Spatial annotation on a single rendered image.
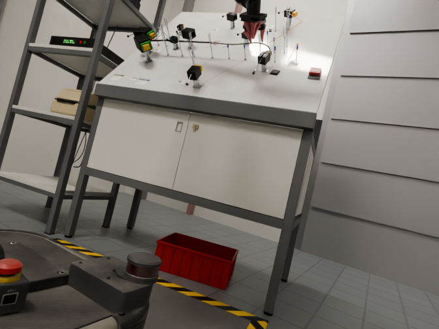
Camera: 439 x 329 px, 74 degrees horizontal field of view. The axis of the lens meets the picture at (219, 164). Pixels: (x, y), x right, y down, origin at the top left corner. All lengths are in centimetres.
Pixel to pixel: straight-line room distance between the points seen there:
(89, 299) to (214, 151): 93
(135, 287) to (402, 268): 267
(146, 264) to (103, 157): 117
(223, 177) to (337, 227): 186
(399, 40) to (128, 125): 267
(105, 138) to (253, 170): 85
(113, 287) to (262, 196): 86
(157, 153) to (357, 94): 224
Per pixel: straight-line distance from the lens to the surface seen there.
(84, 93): 184
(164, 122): 154
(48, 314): 59
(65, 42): 212
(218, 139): 139
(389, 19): 356
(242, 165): 134
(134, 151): 160
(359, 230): 303
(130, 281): 62
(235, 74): 159
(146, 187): 153
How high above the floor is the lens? 51
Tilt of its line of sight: 3 degrees up
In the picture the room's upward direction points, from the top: 13 degrees clockwise
